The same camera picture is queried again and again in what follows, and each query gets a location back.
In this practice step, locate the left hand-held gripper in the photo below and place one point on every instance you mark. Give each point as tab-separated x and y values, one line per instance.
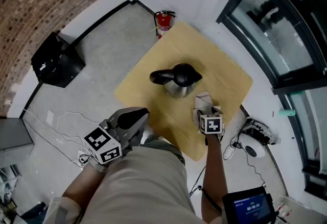
102	145

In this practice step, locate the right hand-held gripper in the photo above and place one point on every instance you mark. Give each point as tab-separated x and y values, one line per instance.
210	124

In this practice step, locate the white cloth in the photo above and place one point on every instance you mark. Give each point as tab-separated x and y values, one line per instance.
203	101

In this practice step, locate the steel kettle with black lid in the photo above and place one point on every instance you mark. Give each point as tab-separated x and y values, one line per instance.
181	77

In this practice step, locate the person's right forearm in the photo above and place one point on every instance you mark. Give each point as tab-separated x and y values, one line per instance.
214	167

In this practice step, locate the person's left forearm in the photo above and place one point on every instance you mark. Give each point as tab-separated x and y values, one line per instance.
84	184

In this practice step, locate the black power adapter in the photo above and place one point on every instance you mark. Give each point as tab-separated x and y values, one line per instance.
237	145

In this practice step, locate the white power adapter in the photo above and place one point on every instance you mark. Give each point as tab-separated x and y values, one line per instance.
229	152

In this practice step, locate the grey-green shorts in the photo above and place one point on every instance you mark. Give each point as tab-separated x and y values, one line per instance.
168	149

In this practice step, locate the black framed glass doors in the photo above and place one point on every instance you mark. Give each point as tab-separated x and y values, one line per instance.
276	75

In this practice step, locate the mint green bottle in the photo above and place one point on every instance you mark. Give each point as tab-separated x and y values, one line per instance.
287	112

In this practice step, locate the red fire extinguisher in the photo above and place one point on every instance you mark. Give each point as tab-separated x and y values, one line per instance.
163	24

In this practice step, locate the black tablet with blue screen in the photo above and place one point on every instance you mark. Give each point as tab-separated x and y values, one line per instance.
250	207

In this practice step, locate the grey cabinet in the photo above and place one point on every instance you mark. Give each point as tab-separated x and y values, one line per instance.
14	133

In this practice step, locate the clear bottles with red label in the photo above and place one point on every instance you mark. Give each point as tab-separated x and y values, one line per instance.
283	209

